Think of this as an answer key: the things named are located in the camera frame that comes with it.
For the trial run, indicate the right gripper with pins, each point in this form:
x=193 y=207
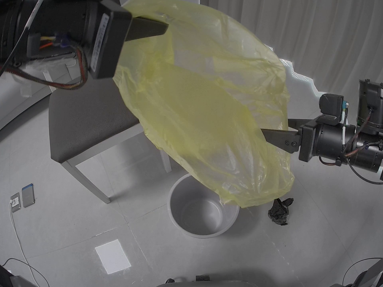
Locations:
x=324 y=142

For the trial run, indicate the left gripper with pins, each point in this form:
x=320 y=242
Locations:
x=71 y=22

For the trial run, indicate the yellow plastic bag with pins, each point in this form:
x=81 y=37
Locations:
x=194 y=100

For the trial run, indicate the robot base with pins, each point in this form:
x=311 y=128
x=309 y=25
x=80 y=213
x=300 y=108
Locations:
x=203 y=282

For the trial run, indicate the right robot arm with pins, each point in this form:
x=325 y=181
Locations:
x=369 y=154

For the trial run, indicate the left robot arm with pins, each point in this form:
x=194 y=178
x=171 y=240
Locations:
x=6 y=25

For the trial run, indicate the grey trash bin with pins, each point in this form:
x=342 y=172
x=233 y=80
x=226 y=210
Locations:
x=194 y=218

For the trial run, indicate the crumpled black plastic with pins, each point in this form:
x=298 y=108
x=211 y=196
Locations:
x=279 y=212

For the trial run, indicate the grey chair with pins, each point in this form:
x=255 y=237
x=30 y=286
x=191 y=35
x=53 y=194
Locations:
x=85 y=124

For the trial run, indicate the white curtain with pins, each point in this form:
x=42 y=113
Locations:
x=314 y=16

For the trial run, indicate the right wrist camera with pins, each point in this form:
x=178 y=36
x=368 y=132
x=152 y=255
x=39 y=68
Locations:
x=330 y=105

